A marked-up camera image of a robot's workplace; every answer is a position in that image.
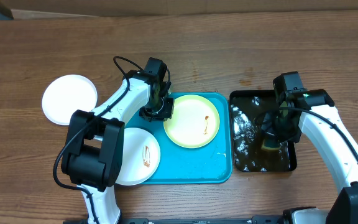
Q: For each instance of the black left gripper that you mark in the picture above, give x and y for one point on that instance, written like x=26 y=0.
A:
x=167 y=113

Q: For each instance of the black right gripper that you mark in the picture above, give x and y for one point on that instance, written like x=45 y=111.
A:
x=270 y=127

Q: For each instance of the green yellow sponge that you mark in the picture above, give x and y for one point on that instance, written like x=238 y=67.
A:
x=270 y=145

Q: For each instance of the yellow-green plate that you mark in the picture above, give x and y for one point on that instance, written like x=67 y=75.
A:
x=194 y=123

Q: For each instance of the pink-white plate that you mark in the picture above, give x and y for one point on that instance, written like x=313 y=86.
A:
x=67 y=94

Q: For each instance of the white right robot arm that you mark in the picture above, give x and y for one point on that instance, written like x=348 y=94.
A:
x=313 y=113

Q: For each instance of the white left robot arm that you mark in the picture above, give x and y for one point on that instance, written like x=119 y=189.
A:
x=91 y=158

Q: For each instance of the black water tray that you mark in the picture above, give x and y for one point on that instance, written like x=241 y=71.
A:
x=249 y=156

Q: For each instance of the white plate with ketchup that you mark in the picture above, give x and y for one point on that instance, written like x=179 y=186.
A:
x=141 y=157

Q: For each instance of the cardboard board at back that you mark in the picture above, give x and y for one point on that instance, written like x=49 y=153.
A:
x=176 y=7

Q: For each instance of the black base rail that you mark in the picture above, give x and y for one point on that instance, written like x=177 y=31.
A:
x=259 y=219

